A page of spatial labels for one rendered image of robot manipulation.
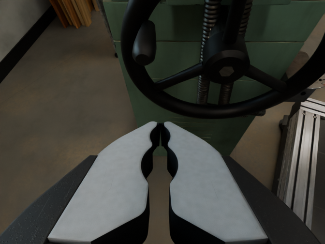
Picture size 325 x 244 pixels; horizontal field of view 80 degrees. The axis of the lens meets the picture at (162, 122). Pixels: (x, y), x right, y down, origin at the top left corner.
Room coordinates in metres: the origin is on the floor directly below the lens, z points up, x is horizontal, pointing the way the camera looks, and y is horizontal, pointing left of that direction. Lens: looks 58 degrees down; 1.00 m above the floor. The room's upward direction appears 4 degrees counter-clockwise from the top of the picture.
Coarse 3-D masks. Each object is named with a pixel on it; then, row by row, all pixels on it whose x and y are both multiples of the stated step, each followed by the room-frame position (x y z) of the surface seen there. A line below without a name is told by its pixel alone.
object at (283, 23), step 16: (304, 0) 0.37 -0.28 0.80; (320, 0) 0.37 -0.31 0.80; (112, 16) 0.41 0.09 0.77; (160, 16) 0.40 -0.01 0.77; (176, 16) 0.40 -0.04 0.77; (192, 16) 0.39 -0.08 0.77; (256, 16) 0.38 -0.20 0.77; (272, 16) 0.37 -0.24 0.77; (288, 16) 0.37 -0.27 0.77; (304, 16) 0.37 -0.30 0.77; (320, 16) 0.36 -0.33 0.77; (112, 32) 0.41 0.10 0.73; (160, 32) 0.40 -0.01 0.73; (176, 32) 0.40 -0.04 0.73; (192, 32) 0.39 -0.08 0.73; (256, 32) 0.38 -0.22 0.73; (272, 32) 0.37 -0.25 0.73; (288, 32) 0.37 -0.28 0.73; (304, 32) 0.36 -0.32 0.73
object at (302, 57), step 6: (300, 54) 0.43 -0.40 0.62; (306, 54) 0.43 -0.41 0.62; (294, 60) 0.41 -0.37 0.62; (300, 60) 0.40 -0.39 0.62; (306, 60) 0.40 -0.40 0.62; (294, 66) 0.38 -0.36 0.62; (300, 66) 0.38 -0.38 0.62; (288, 72) 0.36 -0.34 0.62; (294, 72) 0.36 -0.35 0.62; (282, 78) 0.36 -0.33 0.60; (288, 78) 0.34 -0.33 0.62; (306, 90) 0.32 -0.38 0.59; (312, 90) 0.32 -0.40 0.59; (294, 96) 0.32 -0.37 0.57; (300, 96) 0.32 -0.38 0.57; (306, 96) 0.32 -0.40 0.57
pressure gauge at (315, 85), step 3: (324, 75) 0.30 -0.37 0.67; (321, 78) 0.30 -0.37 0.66; (324, 78) 0.30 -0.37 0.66; (318, 81) 0.30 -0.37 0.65; (321, 81) 0.30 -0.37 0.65; (324, 81) 0.29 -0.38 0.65; (312, 84) 0.30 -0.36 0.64; (315, 84) 0.30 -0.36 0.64; (318, 84) 0.30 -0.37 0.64; (321, 84) 0.29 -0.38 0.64; (324, 84) 0.29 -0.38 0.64; (309, 87) 0.30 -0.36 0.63; (312, 87) 0.30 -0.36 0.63; (315, 87) 0.30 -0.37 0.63; (318, 87) 0.29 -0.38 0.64; (321, 87) 0.29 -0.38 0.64
